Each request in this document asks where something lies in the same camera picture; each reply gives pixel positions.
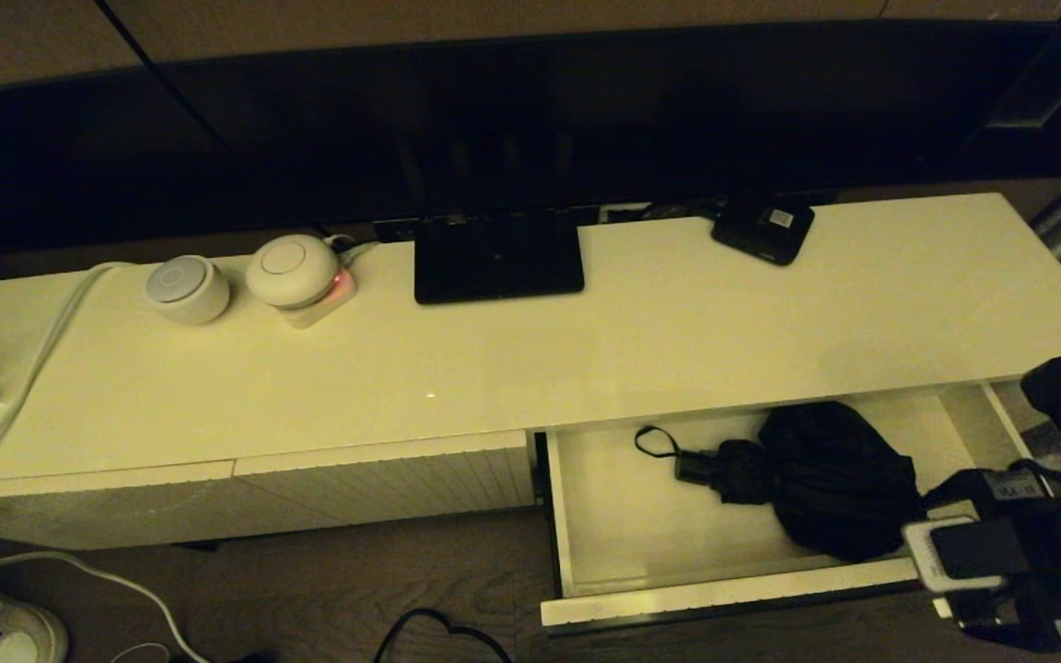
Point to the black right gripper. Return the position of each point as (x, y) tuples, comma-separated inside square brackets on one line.
[(1046, 599)]

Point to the black umbrella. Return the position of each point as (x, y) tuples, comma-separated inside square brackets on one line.
[(825, 479)]

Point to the white pull-out drawer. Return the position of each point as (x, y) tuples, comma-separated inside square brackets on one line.
[(641, 534)]

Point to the white ribbed cabinet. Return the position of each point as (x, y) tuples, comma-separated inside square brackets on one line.
[(402, 368), (88, 506), (383, 483)]

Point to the black set-top box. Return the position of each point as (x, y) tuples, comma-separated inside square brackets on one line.
[(761, 235)]

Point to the white ribbed cabinet front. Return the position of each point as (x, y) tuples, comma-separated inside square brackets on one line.
[(383, 483), (88, 506)]

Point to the black flat television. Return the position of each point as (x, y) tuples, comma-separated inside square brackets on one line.
[(494, 120)]

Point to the white power strip red light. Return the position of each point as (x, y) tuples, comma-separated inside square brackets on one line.
[(323, 311)]

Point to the white dome-shaped device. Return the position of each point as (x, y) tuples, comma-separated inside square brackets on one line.
[(291, 272)]

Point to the white speaker with grey top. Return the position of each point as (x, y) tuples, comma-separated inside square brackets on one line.
[(186, 290)]

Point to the white sneaker dark laces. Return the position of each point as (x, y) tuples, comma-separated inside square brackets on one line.
[(5, 635)]

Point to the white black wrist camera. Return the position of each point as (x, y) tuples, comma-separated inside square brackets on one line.
[(968, 552)]

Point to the black television base plate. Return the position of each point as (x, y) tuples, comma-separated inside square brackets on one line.
[(498, 262)]

